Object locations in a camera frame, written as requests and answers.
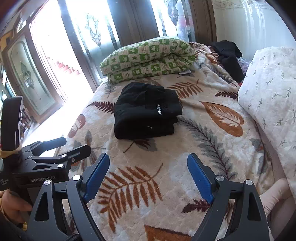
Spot left hand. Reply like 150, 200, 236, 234
1, 189, 32, 225

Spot leaf pattern bed blanket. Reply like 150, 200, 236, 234
61, 43, 274, 240

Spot green white folded quilt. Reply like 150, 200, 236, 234
100, 37, 195, 83

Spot stained glass wooden door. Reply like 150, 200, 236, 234
1, 1, 217, 123

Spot pink cushion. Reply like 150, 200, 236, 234
260, 178, 295, 240

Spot white floral pillow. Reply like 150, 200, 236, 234
238, 47, 296, 194

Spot black pants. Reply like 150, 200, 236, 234
114, 82, 183, 140

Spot black clothes pile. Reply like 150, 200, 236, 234
211, 40, 244, 84

